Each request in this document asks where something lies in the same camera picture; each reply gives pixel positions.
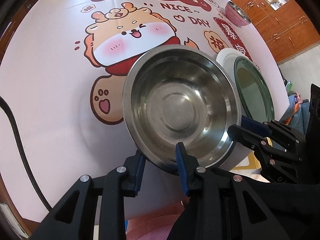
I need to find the green plate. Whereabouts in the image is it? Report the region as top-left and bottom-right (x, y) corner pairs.
(233, 56), (274, 122)

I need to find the pink steel bowl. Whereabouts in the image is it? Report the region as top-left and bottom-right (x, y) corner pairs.
(225, 1), (252, 27)

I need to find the wooden cabinet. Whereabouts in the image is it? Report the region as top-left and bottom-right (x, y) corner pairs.
(232, 0), (319, 63)

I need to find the pink cartoon tablecloth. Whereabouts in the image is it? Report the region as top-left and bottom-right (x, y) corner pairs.
(0, 0), (291, 223)

